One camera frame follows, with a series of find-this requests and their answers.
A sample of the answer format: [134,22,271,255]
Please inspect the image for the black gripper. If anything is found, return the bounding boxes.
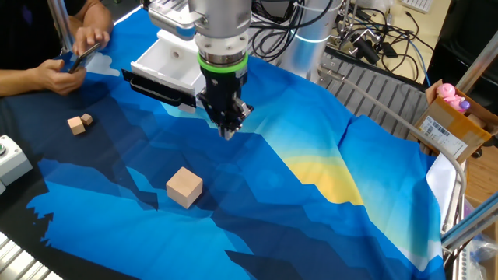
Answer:
[197,68,254,141]

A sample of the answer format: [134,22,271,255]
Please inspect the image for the large wooden cube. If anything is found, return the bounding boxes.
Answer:
[166,166,204,210]

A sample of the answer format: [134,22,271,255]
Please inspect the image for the dark smartphone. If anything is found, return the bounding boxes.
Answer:
[68,42,101,74]

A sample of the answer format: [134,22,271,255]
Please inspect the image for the person's right forearm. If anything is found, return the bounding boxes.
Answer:
[0,68,44,98]

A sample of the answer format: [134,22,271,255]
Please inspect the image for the white drawer with black front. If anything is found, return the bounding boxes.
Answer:
[121,38,206,114]

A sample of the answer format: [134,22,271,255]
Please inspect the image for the person's left hand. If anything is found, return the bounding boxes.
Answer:
[72,26,111,58]

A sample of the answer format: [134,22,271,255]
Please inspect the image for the person's right hand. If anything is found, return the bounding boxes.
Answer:
[33,58,87,96]

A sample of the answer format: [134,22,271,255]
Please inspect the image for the blue printed tablecloth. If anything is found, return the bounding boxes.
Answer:
[0,5,460,280]

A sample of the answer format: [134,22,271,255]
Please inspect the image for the medium wooden cube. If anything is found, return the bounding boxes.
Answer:
[66,116,86,136]

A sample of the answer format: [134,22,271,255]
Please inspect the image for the white keyboard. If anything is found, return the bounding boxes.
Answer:
[400,0,435,14]

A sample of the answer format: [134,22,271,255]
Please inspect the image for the grey green-button box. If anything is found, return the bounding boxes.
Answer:
[0,135,33,187]

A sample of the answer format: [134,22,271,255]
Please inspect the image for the pink plastic toy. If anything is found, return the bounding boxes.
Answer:
[435,82,467,114]

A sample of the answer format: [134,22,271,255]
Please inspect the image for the person in black shirt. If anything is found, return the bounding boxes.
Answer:
[0,0,89,72]

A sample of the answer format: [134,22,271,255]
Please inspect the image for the labelled open cardboard box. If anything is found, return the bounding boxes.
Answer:
[407,79,498,165]

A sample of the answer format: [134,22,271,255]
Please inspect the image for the blue-edged aluminium beam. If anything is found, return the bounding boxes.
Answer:
[440,192,498,252]

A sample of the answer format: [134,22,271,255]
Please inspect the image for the clear plastic bag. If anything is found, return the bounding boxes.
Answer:
[465,236,498,280]

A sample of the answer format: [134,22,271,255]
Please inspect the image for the green wrist flange ring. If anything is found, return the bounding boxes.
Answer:
[197,52,249,74]

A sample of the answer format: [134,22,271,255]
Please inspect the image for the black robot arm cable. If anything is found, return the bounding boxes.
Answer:
[248,0,335,63]

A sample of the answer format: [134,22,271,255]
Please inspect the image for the grey flexible hose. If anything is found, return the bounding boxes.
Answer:
[317,65,468,234]

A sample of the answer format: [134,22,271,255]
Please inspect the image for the tangled black desk cables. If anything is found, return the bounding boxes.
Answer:
[330,0,435,89]

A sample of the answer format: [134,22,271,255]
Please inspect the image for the thin blue cable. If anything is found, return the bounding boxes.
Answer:
[407,38,432,87]

